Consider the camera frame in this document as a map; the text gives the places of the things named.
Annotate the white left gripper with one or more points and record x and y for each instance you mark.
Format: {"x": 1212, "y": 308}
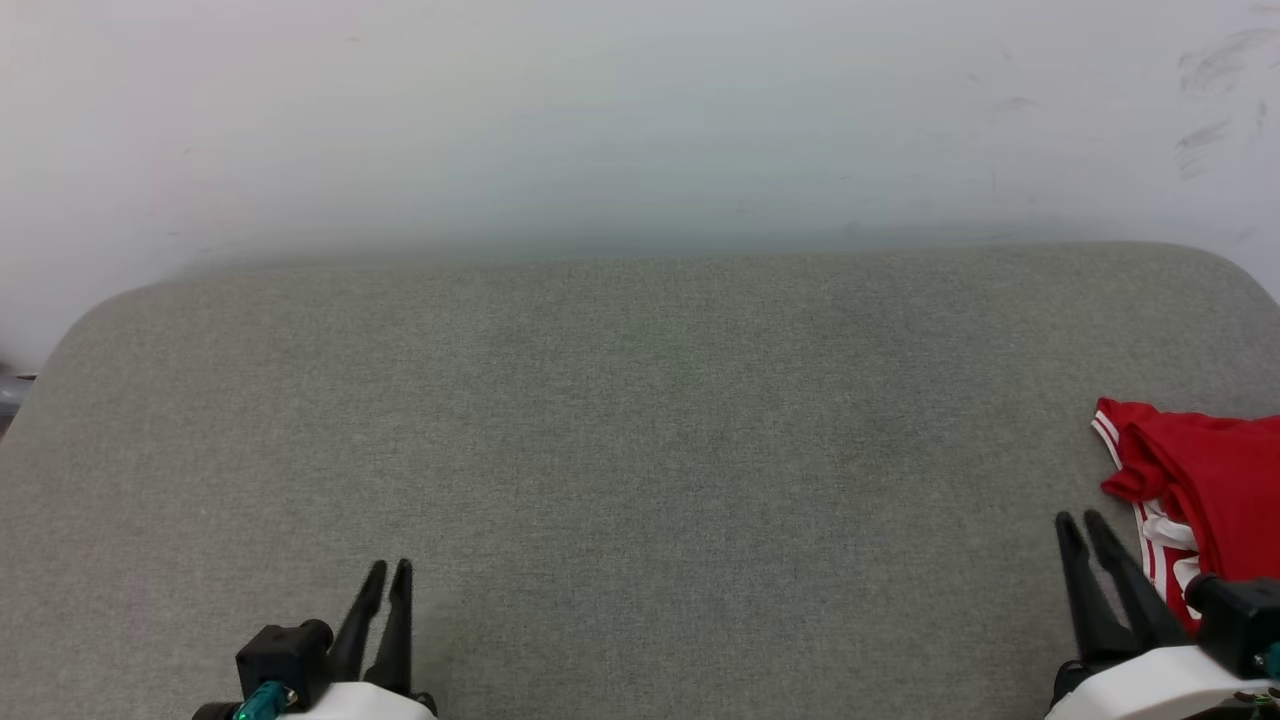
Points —
{"x": 360, "y": 705}

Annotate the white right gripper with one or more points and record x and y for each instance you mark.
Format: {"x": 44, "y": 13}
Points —
{"x": 1150, "y": 690}

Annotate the red and white jersey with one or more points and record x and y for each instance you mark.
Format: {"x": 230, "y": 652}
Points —
{"x": 1215, "y": 470}

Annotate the grey fabric sofa seat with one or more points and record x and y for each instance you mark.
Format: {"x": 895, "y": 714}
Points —
{"x": 640, "y": 450}

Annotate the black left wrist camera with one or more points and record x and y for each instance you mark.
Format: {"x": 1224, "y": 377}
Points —
{"x": 285, "y": 655}

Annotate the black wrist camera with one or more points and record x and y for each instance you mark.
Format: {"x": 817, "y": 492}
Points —
{"x": 285, "y": 655}
{"x": 1240, "y": 620}

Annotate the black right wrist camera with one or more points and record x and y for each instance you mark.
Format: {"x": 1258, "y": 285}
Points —
{"x": 1240, "y": 620}

